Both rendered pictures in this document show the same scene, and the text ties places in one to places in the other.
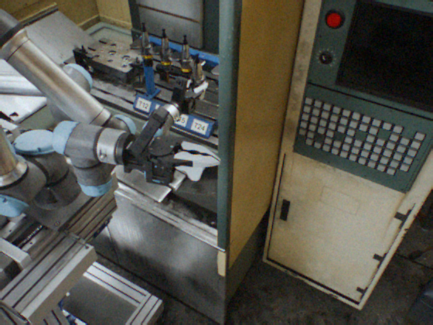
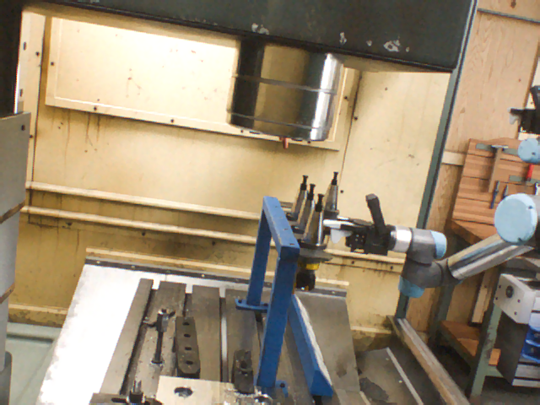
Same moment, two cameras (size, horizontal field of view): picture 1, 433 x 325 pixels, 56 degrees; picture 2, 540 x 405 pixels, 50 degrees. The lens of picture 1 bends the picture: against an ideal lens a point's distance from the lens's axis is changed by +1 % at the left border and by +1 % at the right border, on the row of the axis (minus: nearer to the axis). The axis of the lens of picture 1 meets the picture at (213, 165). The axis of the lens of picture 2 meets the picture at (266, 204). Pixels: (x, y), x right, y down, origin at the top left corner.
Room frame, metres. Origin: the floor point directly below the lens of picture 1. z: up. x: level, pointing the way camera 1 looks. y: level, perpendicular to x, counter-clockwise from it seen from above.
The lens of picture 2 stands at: (2.50, 1.19, 1.55)
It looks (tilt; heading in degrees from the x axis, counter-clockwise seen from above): 12 degrees down; 232
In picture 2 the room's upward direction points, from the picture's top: 10 degrees clockwise
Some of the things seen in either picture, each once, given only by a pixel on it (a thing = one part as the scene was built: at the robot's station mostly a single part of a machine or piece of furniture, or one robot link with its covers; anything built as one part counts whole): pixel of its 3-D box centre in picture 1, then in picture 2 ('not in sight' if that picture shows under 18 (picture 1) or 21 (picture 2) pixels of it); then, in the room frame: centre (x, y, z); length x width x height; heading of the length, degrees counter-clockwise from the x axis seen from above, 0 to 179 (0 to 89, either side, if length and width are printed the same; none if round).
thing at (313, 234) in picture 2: (144, 38); (315, 225); (1.69, 0.31, 1.26); 0.04 x 0.04 x 0.07
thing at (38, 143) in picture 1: (39, 155); not in sight; (0.85, 0.51, 1.33); 0.13 x 0.12 x 0.14; 165
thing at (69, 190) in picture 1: (52, 180); not in sight; (0.85, 0.51, 1.21); 0.15 x 0.15 x 0.10
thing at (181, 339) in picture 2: (177, 75); (186, 355); (1.89, 0.20, 0.93); 0.26 x 0.05 x 0.06; 64
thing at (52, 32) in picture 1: (49, 63); not in sight; (2.31, 1.07, 0.75); 0.89 x 0.67 x 0.26; 149
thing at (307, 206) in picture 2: (165, 44); (307, 213); (1.63, 0.22, 1.26); 0.04 x 0.04 x 0.07
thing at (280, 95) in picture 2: not in sight; (283, 91); (1.98, 0.50, 1.53); 0.16 x 0.16 x 0.12
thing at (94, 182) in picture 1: (96, 167); not in sight; (0.67, 0.28, 1.46); 0.11 x 0.08 x 0.11; 165
